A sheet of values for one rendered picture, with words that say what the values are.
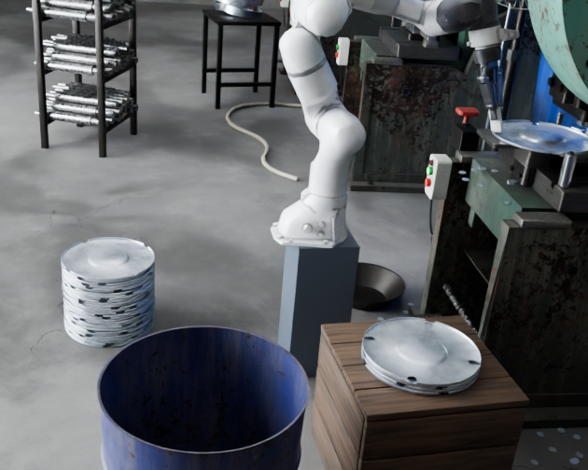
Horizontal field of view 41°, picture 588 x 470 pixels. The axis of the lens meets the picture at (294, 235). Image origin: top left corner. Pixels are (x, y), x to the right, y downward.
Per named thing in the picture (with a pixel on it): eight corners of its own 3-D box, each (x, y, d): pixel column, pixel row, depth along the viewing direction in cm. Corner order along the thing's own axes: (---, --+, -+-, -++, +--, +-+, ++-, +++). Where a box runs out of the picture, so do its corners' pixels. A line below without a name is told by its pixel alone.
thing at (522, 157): (484, 187, 219) (494, 142, 214) (468, 170, 232) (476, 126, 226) (567, 189, 223) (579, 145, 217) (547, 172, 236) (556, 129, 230)
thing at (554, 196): (558, 213, 208) (563, 192, 206) (497, 155, 248) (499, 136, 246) (661, 214, 213) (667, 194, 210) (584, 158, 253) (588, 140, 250)
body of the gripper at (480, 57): (480, 47, 222) (484, 79, 224) (468, 51, 215) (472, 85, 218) (505, 43, 217) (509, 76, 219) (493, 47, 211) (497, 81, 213)
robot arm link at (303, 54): (294, 82, 201) (266, 21, 191) (277, 64, 215) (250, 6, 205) (360, 47, 202) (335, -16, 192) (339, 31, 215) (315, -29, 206)
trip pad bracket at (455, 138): (453, 186, 255) (463, 129, 247) (443, 174, 264) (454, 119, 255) (470, 186, 256) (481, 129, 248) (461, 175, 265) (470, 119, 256)
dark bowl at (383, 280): (329, 319, 274) (331, 302, 271) (315, 278, 300) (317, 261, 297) (412, 319, 278) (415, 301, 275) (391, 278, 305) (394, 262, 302)
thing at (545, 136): (605, 160, 209) (606, 158, 208) (496, 147, 211) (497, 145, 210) (582, 128, 235) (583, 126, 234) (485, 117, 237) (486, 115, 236)
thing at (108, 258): (92, 290, 231) (92, 288, 231) (44, 254, 249) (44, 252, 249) (172, 263, 250) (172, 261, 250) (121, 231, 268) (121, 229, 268)
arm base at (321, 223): (277, 249, 219) (281, 203, 213) (266, 221, 236) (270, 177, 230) (354, 247, 224) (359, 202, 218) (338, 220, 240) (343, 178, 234)
